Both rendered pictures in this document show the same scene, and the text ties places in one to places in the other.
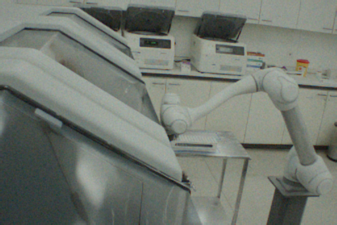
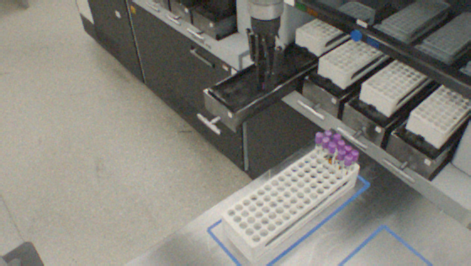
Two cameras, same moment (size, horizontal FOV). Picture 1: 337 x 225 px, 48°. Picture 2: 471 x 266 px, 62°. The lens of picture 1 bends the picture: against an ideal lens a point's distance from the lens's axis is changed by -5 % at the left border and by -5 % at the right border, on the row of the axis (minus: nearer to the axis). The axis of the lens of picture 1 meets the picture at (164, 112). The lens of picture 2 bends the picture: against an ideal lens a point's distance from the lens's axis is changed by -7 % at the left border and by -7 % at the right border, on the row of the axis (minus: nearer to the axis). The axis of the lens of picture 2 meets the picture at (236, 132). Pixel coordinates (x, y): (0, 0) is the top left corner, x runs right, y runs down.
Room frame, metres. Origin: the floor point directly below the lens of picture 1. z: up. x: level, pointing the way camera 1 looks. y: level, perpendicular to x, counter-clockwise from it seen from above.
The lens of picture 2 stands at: (2.72, -0.52, 1.56)
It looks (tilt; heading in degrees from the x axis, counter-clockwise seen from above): 45 degrees down; 153
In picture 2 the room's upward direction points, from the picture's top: 3 degrees counter-clockwise
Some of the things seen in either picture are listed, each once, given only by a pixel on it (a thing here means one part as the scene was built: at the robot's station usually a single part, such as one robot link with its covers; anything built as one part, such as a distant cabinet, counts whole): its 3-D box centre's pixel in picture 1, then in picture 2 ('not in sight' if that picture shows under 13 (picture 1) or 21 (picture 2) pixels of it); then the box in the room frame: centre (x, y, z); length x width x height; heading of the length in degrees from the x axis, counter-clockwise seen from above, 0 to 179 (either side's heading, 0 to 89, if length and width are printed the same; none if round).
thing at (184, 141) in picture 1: (192, 143); (293, 198); (2.33, -0.20, 0.85); 0.30 x 0.10 x 0.06; 98
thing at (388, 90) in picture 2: not in sight; (404, 78); (2.16, 0.31, 0.83); 0.30 x 0.10 x 0.06; 100
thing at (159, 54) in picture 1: (147, 34); not in sight; (4.50, 0.28, 1.24); 0.62 x 0.56 x 0.69; 11
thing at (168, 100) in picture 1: (170, 108); not in sight; (1.94, -0.03, 1.18); 0.13 x 0.11 x 0.16; 12
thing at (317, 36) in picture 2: not in sight; (336, 28); (1.85, 0.32, 0.83); 0.30 x 0.10 x 0.06; 100
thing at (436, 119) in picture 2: not in sight; (451, 105); (2.31, 0.34, 0.83); 0.30 x 0.10 x 0.06; 100
